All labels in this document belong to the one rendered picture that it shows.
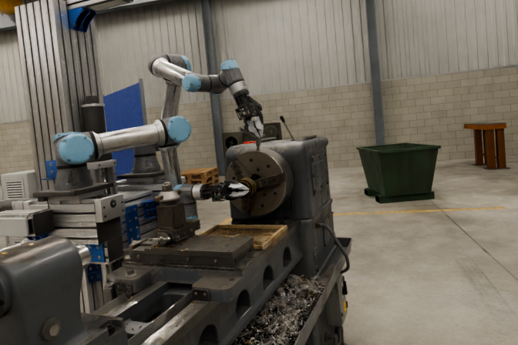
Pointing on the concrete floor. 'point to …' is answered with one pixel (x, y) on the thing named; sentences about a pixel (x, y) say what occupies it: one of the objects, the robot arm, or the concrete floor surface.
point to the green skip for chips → (399, 171)
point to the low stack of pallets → (193, 176)
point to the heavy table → (489, 144)
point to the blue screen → (125, 119)
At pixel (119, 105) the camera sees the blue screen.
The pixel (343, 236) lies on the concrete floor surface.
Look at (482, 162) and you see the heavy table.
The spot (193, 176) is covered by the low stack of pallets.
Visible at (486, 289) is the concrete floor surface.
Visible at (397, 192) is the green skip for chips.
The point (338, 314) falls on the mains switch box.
